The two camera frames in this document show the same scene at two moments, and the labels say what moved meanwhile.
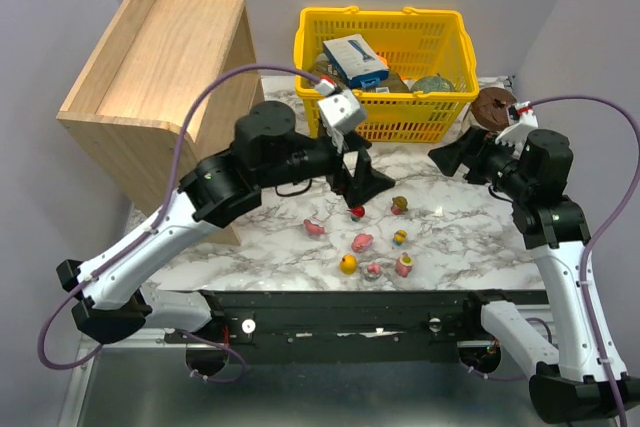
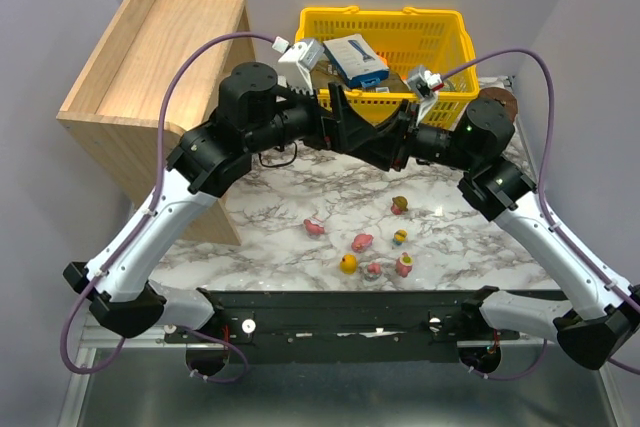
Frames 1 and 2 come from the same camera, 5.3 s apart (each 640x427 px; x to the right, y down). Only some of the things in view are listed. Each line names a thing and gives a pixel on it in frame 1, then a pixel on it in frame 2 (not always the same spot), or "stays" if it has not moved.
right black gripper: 480,153 to 406,133
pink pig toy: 361,242 stays
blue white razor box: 357,61 stays
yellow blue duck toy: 400,236 stays
